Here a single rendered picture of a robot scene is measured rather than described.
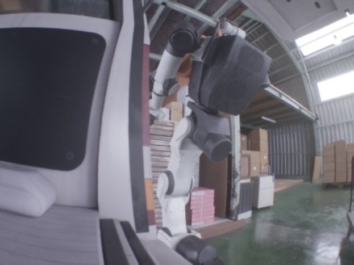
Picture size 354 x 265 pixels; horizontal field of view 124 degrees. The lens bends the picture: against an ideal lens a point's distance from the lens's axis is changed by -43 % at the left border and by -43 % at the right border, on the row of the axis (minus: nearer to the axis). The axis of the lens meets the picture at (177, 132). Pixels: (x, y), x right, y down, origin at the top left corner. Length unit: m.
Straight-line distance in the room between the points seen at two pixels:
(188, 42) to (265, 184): 2.36
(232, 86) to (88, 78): 0.47
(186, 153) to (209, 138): 0.21
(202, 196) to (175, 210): 0.77
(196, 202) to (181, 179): 0.82
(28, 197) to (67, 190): 0.12
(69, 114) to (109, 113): 0.09
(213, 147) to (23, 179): 0.58
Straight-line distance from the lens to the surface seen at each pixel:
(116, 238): 0.24
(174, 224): 0.98
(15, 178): 0.30
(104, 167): 0.33
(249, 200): 2.29
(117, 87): 0.36
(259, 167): 4.97
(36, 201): 0.28
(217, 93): 0.61
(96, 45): 0.45
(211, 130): 0.65
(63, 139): 0.36
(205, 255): 0.81
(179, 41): 0.62
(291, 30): 1.43
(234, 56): 0.58
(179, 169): 0.85
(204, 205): 1.74
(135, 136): 0.34
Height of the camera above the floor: 0.75
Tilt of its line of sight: 11 degrees up
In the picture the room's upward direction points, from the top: 2 degrees clockwise
